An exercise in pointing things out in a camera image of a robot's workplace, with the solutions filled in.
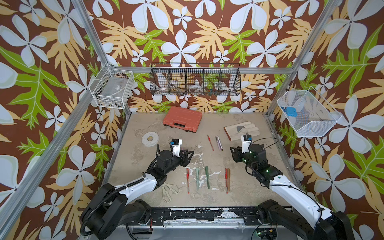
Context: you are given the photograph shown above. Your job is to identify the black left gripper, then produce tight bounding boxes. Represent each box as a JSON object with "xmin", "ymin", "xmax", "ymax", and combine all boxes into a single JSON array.
[{"xmin": 164, "ymin": 148, "xmax": 194, "ymax": 176}]

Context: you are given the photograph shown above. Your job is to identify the tan brown pen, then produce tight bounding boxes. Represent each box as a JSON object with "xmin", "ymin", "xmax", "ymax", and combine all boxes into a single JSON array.
[{"xmin": 227, "ymin": 168, "xmax": 231, "ymax": 193}]

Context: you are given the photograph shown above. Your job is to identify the red brown pen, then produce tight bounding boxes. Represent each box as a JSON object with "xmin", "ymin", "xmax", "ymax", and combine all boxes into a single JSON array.
[{"xmin": 225, "ymin": 168, "xmax": 228, "ymax": 194}]

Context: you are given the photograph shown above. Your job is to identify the pink marker pen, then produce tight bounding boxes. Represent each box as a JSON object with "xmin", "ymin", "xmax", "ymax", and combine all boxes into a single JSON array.
[{"xmin": 215, "ymin": 136, "xmax": 223, "ymax": 151}]

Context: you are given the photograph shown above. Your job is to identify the brown white marker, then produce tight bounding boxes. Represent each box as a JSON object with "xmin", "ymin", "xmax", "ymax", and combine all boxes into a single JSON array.
[{"xmin": 215, "ymin": 135, "xmax": 223, "ymax": 151}]

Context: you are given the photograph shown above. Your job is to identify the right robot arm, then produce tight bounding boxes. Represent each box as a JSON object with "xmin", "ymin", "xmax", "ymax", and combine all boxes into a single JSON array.
[{"xmin": 230, "ymin": 144, "xmax": 354, "ymax": 240}]

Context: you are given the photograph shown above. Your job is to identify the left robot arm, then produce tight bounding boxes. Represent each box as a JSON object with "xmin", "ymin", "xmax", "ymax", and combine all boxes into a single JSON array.
[{"xmin": 80, "ymin": 150, "xmax": 195, "ymax": 240}]

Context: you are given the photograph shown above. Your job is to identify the light green pen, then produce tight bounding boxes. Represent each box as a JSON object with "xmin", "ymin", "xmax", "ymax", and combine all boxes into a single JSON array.
[{"xmin": 196, "ymin": 167, "xmax": 200, "ymax": 191}]

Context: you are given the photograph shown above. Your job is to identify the dark green pen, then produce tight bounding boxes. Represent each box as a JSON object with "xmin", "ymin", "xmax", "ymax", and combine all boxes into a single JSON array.
[{"xmin": 205, "ymin": 166, "xmax": 210, "ymax": 189}]

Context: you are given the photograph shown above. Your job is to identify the white canvas work glove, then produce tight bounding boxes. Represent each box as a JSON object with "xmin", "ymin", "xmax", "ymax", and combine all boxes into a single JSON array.
[{"xmin": 224, "ymin": 122, "xmax": 261, "ymax": 141}]

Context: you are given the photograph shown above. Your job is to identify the red plastic tool case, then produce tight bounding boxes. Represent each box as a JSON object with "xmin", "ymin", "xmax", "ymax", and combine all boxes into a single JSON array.
[{"xmin": 163, "ymin": 106, "xmax": 203, "ymax": 133}]

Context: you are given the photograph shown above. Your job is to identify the white tape roll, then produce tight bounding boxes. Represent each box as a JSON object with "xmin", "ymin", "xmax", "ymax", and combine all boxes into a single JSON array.
[{"xmin": 142, "ymin": 132, "xmax": 160, "ymax": 147}]

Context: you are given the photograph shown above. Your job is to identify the blue object in basket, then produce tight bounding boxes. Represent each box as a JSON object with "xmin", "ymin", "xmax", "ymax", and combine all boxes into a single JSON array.
[{"xmin": 284, "ymin": 107, "xmax": 298, "ymax": 118}]

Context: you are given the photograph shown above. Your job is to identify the white mesh basket right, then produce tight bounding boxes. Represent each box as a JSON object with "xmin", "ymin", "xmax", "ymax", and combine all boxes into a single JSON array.
[{"xmin": 277, "ymin": 87, "xmax": 342, "ymax": 138}]

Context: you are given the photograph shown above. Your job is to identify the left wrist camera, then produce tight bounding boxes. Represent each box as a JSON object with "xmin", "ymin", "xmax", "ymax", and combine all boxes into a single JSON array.
[{"xmin": 170, "ymin": 139, "xmax": 183, "ymax": 157}]

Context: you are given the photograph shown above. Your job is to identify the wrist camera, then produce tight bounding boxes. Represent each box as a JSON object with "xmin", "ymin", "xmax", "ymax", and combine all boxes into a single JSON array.
[
  {"xmin": 170, "ymin": 139, "xmax": 183, "ymax": 157},
  {"xmin": 241, "ymin": 135, "xmax": 253, "ymax": 154}
]

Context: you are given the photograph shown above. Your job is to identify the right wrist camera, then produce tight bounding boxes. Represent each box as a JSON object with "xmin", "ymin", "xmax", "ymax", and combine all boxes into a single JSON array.
[{"xmin": 241, "ymin": 135, "xmax": 253, "ymax": 154}]

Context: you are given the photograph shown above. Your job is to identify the black camera cable right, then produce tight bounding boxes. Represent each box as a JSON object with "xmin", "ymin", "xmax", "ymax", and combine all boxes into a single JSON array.
[{"xmin": 251, "ymin": 137, "xmax": 280, "ymax": 151}]

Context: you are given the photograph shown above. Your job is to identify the beige handled scissors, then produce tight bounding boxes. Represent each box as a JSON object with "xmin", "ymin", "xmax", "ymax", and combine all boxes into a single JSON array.
[{"xmin": 162, "ymin": 183, "xmax": 181, "ymax": 203}]

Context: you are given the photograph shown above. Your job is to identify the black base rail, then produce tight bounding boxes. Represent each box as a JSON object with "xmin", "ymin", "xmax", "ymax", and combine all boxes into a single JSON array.
[{"xmin": 131, "ymin": 206, "xmax": 265, "ymax": 226}]

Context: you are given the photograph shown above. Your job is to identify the black wire basket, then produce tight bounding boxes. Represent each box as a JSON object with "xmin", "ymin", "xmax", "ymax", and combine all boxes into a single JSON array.
[{"xmin": 149, "ymin": 63, "xmax": 242, "ymax": 96}]

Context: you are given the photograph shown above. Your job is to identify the white wire basket left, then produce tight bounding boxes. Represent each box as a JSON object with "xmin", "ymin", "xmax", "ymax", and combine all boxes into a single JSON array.
[{"xmin": 90, "ymin": 65, "xmax": 135, "ymax": 109}]

